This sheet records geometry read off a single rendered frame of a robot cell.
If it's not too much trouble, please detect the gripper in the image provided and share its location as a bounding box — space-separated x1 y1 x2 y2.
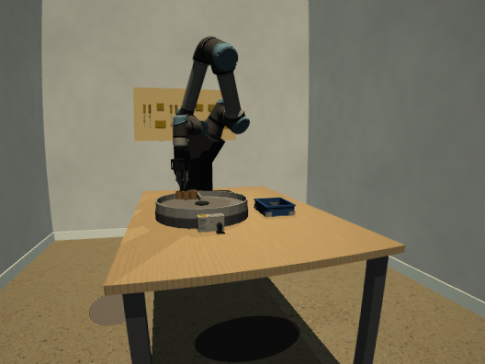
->
171 146 191 189

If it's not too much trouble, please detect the blue rectangular crate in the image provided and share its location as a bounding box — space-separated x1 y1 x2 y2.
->
254 198 296 217

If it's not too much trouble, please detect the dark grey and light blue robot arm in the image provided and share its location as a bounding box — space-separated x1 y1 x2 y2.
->
173 37 250 147

